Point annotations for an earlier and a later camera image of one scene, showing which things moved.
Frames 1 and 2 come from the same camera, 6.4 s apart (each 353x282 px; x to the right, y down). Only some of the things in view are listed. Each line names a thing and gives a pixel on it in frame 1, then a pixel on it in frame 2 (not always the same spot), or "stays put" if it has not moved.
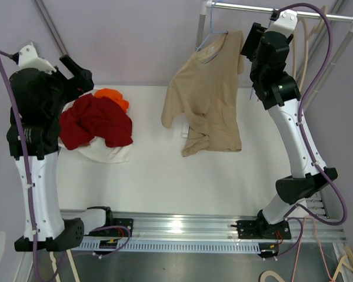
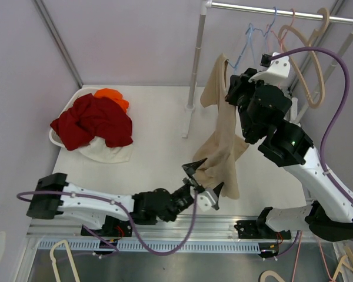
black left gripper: (81, 83) -> (190, 170)
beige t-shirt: (205, 91) -> (215, 163)
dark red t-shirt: (89, 117) stays put
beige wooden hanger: (306, 50) -> (310, 42)
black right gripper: (252, 40) -> (239, 84)
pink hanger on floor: (299, 248) stays put
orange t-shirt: (113, 94) stays put
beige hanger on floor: (72, 264) stays put
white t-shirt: (98, 151) stays put
